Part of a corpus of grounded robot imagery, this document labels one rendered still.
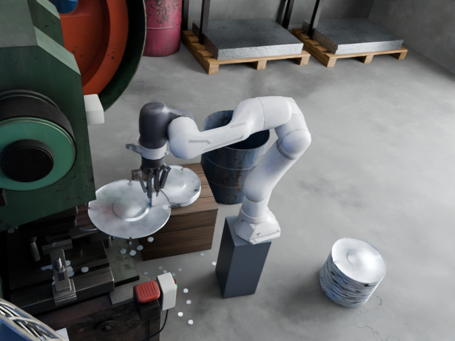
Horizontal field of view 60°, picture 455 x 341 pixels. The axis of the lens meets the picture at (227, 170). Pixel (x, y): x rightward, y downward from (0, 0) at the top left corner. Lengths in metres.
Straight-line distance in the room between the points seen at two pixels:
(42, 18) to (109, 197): 0.66
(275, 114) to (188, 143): 0.31
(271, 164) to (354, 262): 0.89
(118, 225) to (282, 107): 0.68
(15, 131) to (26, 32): 0.21
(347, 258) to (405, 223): 0.84
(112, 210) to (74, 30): 0.62
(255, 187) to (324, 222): 1.21
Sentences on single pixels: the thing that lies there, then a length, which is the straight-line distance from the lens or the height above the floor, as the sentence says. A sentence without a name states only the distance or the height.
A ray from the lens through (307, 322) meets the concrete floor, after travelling 2.21.
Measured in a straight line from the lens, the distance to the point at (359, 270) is 2.20.
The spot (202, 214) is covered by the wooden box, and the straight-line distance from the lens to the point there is 2.07.
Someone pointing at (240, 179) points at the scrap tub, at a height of 0.23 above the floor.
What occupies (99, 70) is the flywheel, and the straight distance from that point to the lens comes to 1.49.
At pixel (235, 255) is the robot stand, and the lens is 1.86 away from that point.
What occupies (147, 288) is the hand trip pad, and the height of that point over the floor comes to 0.76.
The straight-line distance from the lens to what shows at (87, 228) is 1.41.
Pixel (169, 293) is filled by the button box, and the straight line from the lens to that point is 1.46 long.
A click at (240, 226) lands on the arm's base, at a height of 0.50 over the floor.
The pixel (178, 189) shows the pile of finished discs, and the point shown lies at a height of 0.39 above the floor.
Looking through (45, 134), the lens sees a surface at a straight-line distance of 0.81.
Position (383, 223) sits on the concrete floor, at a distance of 2.87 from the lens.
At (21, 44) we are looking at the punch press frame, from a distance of 0.86.
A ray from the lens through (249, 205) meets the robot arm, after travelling 1.69.
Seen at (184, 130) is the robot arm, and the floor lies 1.17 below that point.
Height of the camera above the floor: 1.85
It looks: 41 degrees down
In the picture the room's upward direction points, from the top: 10 degrees clockwise
